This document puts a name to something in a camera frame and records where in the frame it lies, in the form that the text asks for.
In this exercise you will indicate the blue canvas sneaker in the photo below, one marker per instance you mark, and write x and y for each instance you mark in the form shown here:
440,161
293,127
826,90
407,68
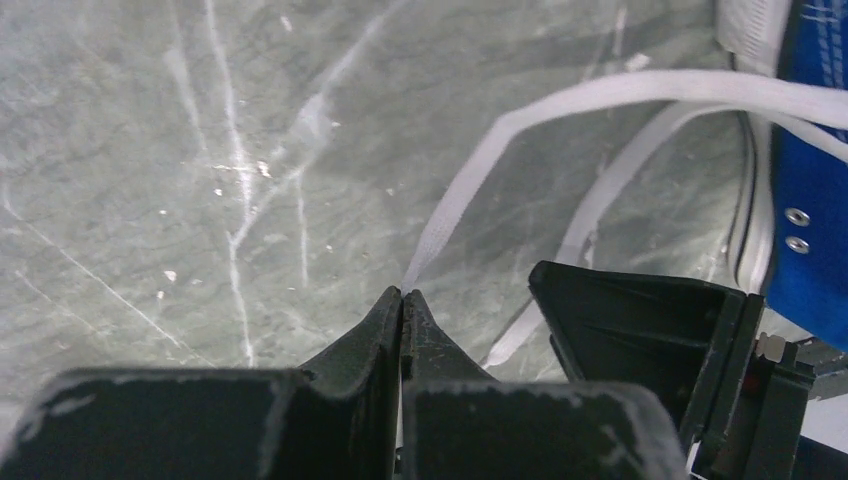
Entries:
789,239

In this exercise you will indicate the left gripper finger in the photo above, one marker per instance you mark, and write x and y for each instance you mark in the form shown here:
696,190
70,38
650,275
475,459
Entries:
333,417

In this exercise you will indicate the white shoelace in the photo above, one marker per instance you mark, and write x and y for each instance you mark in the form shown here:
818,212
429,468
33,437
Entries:
645,188

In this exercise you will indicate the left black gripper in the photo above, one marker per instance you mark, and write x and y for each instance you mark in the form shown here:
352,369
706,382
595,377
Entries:
737,395

